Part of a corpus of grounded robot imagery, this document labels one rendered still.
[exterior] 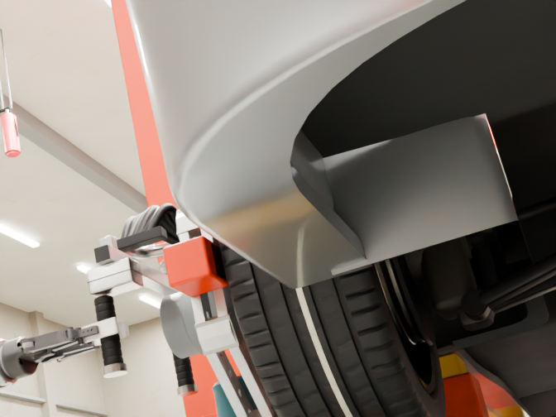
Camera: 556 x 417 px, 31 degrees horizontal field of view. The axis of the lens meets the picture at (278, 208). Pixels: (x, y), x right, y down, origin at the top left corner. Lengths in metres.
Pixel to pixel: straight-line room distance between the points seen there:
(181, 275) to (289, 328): 0.19
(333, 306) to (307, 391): 0.16
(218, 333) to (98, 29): 10.06
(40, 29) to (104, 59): 1.05
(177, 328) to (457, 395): 0.68
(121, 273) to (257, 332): 0.35
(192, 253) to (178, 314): 0.33
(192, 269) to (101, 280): 0.30
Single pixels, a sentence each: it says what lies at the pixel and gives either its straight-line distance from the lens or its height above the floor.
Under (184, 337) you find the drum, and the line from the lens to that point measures 1.95.
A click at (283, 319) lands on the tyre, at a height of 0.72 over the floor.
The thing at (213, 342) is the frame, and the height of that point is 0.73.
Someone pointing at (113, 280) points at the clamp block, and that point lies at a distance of 1.87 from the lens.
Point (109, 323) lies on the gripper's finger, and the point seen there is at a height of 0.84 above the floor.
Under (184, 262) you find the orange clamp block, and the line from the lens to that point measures 1.63.
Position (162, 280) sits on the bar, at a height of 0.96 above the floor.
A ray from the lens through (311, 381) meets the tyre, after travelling 1.65.
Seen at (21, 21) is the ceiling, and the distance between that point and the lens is 11.36.
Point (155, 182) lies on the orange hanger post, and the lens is 2.61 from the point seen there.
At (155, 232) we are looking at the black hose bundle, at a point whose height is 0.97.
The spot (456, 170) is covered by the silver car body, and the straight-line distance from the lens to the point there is 1.45.
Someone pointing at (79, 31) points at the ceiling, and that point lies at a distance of 11.64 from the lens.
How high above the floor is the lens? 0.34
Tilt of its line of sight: 20 degrees up
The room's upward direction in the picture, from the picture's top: 13 degrees counter-clockwise
